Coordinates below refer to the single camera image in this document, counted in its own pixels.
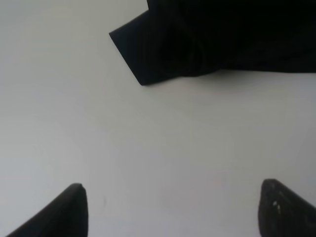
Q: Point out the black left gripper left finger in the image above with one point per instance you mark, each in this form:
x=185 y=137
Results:
x=65 y=216

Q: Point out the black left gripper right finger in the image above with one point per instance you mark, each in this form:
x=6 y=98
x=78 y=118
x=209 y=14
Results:
x=283 y=213

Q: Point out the black printed t-shirt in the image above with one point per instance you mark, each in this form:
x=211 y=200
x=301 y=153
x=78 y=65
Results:
x=192 y=38

